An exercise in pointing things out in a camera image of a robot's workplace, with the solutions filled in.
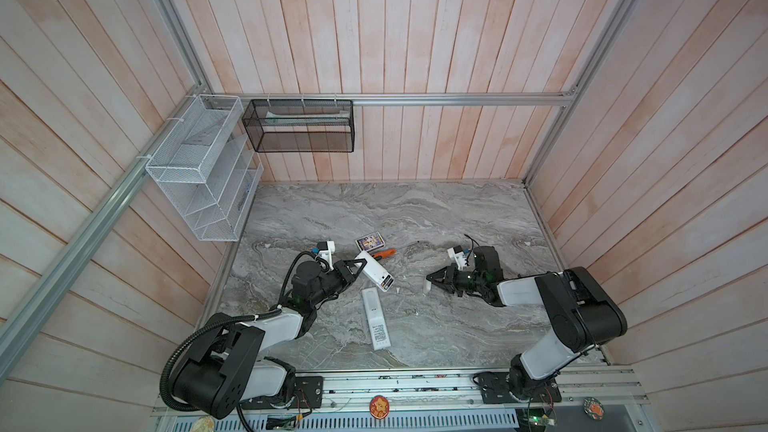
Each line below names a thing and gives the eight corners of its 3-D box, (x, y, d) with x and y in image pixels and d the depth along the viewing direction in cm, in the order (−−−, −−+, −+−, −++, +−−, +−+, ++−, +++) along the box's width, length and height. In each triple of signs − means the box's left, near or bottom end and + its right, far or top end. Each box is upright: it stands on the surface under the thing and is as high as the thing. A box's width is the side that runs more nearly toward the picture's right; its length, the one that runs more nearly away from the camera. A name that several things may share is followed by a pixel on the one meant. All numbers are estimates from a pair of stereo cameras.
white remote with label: (373, 351, 82) (373, 349, 80) (361, 292, 93) (361, 289, 91) (391, 347, 82) (392, 344, 81) (377, 288, 94) (377, 285, 92)
